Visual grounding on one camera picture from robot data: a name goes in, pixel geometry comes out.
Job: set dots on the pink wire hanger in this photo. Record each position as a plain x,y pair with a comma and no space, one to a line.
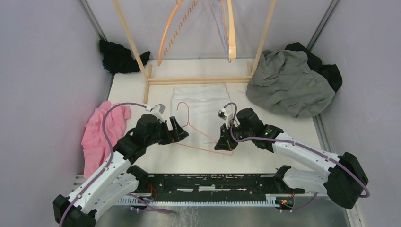
206,149

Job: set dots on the black garment right corner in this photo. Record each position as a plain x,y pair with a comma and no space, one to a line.
330,72

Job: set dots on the wooden hanger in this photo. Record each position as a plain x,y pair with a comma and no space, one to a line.
231,32

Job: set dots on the grey garment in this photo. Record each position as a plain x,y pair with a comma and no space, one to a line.
283,83

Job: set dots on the white skirt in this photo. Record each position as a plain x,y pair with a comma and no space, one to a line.
196,110

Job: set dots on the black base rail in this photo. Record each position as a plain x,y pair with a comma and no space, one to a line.
213,187

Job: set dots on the orange plastic hanger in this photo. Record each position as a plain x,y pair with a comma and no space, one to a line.
165,43

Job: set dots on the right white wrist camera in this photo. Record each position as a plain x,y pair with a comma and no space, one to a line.
227,113

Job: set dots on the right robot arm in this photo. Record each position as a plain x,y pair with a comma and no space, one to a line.
340,177

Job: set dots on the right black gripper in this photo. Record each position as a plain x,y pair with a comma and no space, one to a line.
225,142

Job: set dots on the wooden clothes rack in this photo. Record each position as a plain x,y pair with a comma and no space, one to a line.
147,74

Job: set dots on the black garment corner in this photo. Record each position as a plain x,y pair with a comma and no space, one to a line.
117,58
330,72

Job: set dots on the pink garment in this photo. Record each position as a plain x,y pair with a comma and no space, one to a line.
95,147

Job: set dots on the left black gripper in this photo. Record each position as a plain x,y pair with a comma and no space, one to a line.
175,135

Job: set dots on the black garment left corner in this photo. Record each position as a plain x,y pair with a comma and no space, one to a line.
117,58

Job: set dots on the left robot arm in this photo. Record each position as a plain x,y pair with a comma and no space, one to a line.
117,176

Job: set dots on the white cable duct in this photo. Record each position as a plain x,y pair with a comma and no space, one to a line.
268,202

